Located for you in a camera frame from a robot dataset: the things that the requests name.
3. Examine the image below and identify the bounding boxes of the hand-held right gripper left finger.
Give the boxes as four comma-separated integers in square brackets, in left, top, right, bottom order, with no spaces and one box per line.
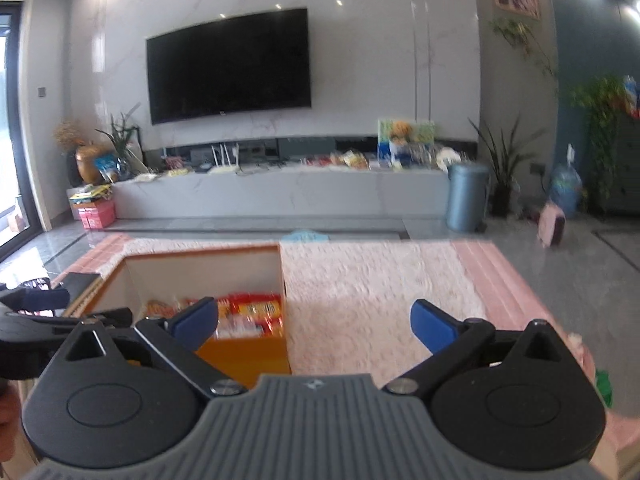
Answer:
[55,297,248,401]

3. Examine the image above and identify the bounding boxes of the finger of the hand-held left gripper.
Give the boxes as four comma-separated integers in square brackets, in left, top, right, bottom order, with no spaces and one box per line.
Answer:
[0,307,133,336]
[0,287,71,314]

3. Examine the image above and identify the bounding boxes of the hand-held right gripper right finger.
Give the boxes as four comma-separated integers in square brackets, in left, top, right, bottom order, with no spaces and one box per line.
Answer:
[382,299,576,401]

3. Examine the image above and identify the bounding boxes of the orange cardboard box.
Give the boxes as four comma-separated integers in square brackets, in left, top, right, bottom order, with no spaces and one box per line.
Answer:
[62,242,293,376]

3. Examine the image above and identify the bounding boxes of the red cartoon snack packet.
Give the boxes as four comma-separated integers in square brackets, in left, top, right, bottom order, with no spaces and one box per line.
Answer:
[227,292,283,337]

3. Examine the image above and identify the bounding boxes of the pink checked tablecloth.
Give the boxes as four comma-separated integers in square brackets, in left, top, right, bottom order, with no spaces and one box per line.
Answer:
[50,234,598,376]

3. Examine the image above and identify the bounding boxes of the pink cardboard box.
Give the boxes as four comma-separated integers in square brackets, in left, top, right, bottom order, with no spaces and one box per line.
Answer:
[77,200,117,230]

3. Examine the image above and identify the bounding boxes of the yellow paper pile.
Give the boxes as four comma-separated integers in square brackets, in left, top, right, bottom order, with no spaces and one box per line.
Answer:
[70,185,113,206]

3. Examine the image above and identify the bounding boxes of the grey-blue pedal trash can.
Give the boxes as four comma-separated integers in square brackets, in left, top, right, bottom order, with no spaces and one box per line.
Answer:
[446,161,491,233]

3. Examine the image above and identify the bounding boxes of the orange round vase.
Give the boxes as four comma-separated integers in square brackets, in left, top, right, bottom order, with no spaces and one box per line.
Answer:
[75,144,113,185]

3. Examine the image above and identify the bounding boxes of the grey marble television cabinet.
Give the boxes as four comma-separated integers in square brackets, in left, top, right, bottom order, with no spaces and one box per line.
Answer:
[112,162,453,221]

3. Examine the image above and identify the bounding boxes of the pink space heater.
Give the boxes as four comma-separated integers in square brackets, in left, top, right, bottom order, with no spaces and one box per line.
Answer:
[537,202,567,250]

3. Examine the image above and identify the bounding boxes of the pink white plush slipper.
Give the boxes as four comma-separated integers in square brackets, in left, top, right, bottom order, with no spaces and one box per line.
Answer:
[570,332,597,377]

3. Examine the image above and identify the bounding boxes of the white router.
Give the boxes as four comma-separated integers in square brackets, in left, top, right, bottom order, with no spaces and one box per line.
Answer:
[209,144,240,173]

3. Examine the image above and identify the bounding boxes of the white round object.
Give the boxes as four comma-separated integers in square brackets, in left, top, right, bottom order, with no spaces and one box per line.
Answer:
[436,147,463,173]

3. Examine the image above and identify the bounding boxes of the dried flower bunch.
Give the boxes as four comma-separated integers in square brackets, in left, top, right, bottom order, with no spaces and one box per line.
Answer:
[54,119,91,153]

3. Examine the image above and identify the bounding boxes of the long-leaf plant in black pot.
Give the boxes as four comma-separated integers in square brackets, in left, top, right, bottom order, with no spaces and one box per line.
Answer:
[467,115,548,218]

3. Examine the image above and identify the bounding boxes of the thin-leaf green plant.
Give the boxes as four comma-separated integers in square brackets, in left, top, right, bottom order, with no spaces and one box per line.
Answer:
[95,102,146,181]

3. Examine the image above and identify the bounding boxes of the yellow snack bag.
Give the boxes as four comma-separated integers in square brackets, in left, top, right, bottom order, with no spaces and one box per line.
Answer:
[340,150,371,170]

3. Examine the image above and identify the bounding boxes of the green slipper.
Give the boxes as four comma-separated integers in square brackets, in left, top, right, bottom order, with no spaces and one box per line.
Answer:
[595,370,614,407]

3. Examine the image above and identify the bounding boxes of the teddy bear gift box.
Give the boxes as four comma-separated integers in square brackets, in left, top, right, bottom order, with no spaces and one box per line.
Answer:
[377,117,436,166]

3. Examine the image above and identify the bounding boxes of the blue water bottle with pump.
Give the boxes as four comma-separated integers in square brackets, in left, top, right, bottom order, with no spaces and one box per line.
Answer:
[550,144,585,216]

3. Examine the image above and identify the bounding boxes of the grey dresser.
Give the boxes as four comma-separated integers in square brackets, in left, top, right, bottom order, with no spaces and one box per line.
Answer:
[597,110,640,216]

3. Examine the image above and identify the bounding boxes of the trailing green plant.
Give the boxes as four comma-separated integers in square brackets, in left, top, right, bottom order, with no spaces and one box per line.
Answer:
[570,76,626,211]

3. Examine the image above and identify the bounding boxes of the hanging vine plant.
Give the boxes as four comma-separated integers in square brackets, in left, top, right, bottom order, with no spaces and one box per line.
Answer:
[489,16,558,81]

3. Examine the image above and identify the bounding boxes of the glass door with dark frame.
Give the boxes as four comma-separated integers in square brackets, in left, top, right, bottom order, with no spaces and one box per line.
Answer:
[0,0,40,261]

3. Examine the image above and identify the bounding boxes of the black wall television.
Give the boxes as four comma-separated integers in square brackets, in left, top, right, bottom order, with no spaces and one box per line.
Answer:
[146,7,313,126]

